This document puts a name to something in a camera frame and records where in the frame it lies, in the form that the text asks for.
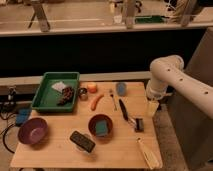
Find purple bowl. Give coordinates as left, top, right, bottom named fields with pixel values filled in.
left=18, top=118, right=48, bottom=145

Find orange round fruit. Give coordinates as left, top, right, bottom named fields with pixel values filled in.
left=87, top=82, right=97, bottom=93

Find wooden table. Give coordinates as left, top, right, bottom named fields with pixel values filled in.
left=10, top=82, right=163, bottom=169

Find black handled brush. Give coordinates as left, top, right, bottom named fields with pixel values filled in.
left=128, top=117, right=144, bottom=132

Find black cables on floor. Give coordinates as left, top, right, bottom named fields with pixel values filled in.
left=0, top=99, right=21, bottom=155

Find small metal can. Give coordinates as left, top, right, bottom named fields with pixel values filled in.
left=78, top=88, right=88, bottom=101

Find orange carrot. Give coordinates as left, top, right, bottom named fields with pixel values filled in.
left=90, top=94, right=104, bottom=111

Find white cloth in tray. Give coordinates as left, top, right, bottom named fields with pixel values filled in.
left=52, top=81, right=67, bottom=92

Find cream corn cob brush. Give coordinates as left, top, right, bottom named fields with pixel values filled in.
left=137, top=138, right=160, bottom=170

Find green plastic tray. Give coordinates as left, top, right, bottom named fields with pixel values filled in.
left=31, top=72, right=80, bottom=113

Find teal sponge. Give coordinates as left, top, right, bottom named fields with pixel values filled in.
left=95, top=120, right=108, bottom=136

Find black handled knife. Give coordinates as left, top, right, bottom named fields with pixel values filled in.
left=119, top=99, right=128, bottom=121

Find blue box on floor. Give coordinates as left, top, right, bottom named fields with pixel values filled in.
left=15, top=108, right=31, bottom=126

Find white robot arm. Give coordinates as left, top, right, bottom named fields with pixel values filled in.
left=146, top=55, right=213, bottom=119

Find dark red bowl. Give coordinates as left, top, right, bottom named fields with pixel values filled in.
left=88, top=114, right=113, bottom=137

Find black remote control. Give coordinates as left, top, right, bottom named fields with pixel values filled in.
left=70, top=131, right=95, bottom=153

